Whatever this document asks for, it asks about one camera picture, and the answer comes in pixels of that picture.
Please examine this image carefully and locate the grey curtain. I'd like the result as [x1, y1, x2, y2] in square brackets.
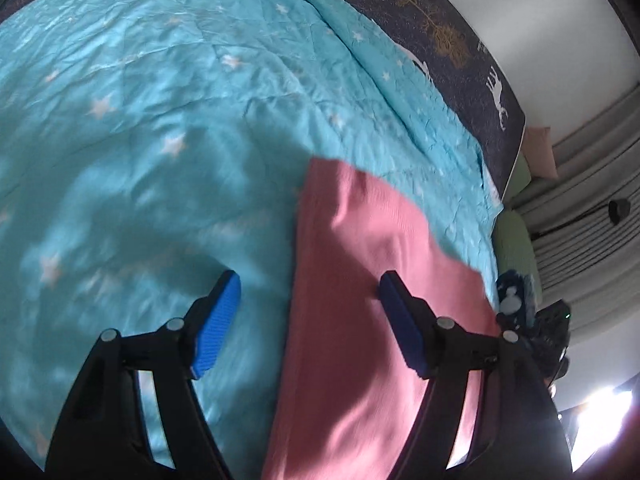
[509, 72, 640, 348]

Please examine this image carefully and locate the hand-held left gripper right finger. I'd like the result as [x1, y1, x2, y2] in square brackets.
[378, 270, 574, 480]

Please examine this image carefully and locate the black floor lamp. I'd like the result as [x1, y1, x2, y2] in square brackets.
[529, 199, 633, 242]

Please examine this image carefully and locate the turquoise star quilt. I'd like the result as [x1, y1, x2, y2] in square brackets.
[0, 0, 505, 471]

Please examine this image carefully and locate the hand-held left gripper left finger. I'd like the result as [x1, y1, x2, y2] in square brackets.
[45, 269, 244, 480]

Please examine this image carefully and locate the small green pillow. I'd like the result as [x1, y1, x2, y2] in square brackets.
[504, 152, 534, 207]

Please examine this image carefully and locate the large green pillow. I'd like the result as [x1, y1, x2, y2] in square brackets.
[492, 209, 544, 307]

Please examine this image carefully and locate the dark deer-print bed sheet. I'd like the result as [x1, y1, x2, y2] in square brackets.
[290, 0, 529, 197]

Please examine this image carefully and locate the pink pillow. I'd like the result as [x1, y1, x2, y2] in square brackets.
[525, 126, 561, 180]

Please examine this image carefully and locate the pink sweater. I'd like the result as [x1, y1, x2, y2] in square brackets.
[260, 156, 503, 480]

